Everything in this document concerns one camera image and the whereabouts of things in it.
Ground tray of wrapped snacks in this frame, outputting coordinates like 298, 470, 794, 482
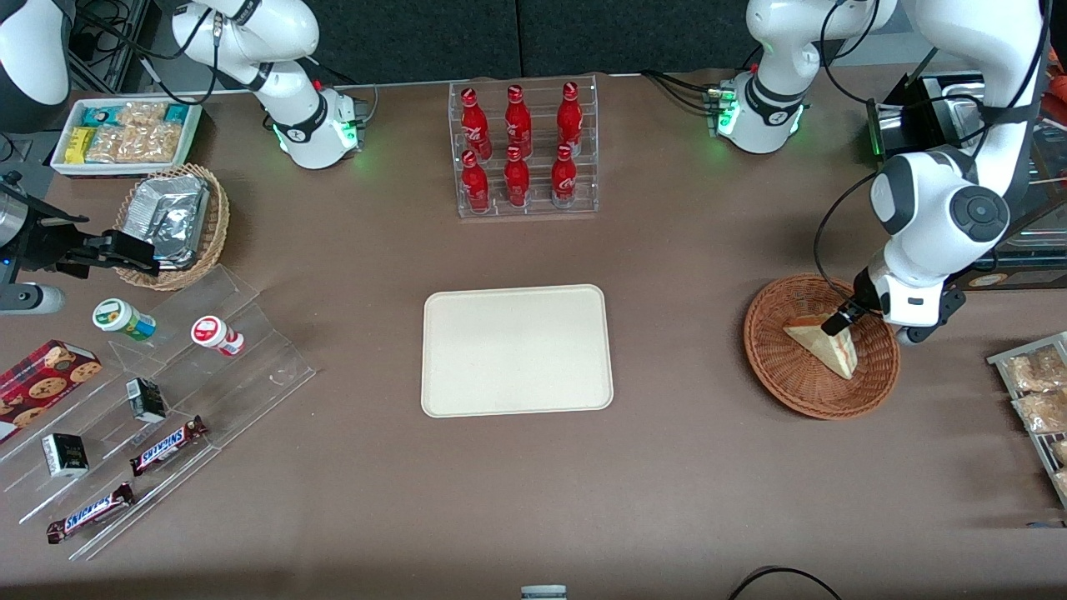
987, 332, 1067, 509

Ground brown round wicker basket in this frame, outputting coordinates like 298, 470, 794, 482
744, 274, 901, 420

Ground triangle sandwich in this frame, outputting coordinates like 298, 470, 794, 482
783, 313, 859, 381

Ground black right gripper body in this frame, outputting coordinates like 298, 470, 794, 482
0, 177, 111, 280

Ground clear acrylic stepped stand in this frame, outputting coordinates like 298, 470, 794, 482
0, 265, 318, 561

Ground brown snickers bar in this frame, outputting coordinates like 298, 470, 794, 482
130, 415, 208, 477
46, 482, 135, 545

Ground white rectangular snack tray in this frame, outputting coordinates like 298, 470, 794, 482
50, 96, 203, 178

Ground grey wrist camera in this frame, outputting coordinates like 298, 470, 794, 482
894, 286, 968, 346
0, 283, 66, 316

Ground beige plastic tray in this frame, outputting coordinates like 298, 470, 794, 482
421, 284, 614, 418

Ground light tan wicker basket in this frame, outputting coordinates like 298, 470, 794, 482
113, 163, 231, 292

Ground small black drink carton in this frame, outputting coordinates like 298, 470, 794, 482
42, 433, 89, 478
126, 377, 167, 423

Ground black base cable bundle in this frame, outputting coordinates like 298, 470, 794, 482
640, 70, 755, 113

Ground green lid yogurt cup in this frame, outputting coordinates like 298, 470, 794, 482
92, 297, 158, 343

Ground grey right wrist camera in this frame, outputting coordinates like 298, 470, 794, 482
0, 283, 66, 316

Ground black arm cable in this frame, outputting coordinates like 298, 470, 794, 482
813, 167, 884, 311
75, 0, 251, 105

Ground clear bag of crackers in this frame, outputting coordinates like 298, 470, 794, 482
117, 101, 168, 128
85, 126, 123, 164
117, 125, 183, 164

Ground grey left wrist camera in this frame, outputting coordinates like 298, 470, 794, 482
894, 286, 968, 346

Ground red lid yogurt cup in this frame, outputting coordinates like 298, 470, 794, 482
191, 315, 246, 358

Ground red cookie box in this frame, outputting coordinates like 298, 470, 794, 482
0, 339, 103, 444

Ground clear bag of pastries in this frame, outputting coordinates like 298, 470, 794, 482
1004, 345, 1067, 393
1012, 390, 1067, 435

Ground clear acrylic bottle rack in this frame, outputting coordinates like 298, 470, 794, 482
448, 74, 599, 219

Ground silver foil packs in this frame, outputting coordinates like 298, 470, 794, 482
123, 173, 211, 269

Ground red cola bottle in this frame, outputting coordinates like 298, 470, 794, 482
503, 147, 531, 208
557, 81, 583, 155
461, 150, 491, 213
551, 144, 578, 208
504, 84, 533, 159
460, 87, 492, 159

